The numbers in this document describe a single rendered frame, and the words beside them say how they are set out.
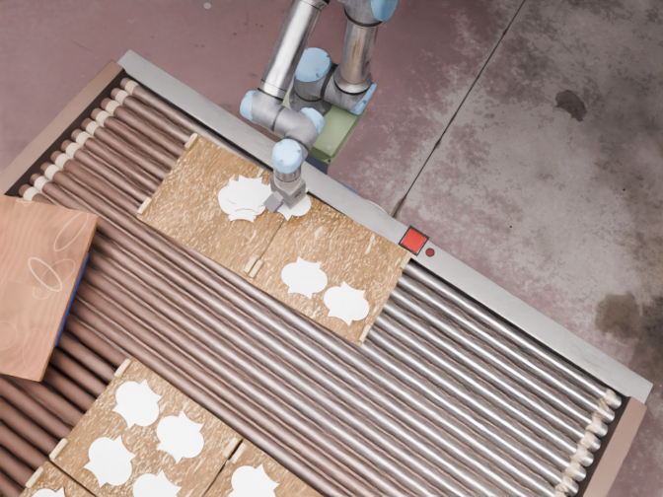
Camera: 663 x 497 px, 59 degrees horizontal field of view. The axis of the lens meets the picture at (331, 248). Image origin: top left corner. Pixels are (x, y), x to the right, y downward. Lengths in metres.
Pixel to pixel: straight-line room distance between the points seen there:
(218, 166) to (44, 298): 0.67
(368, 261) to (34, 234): 1.01
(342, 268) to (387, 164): 1.29
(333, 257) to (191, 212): 0.48
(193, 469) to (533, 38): 2.88
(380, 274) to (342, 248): 0.15
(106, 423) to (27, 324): 0.36
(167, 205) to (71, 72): 1.65
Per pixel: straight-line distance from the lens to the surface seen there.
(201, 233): 1.93
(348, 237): 1.91
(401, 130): 3.18
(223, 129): 2.10
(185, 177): 2.01
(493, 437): 1.91
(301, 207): 1.78
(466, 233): 3.02
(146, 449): 1.85
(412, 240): 1.94
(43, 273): 1.90
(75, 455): 1.90
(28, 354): 1.87
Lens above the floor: 2.73
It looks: 72 degrees down
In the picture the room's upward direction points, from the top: 10 degrees clockwise
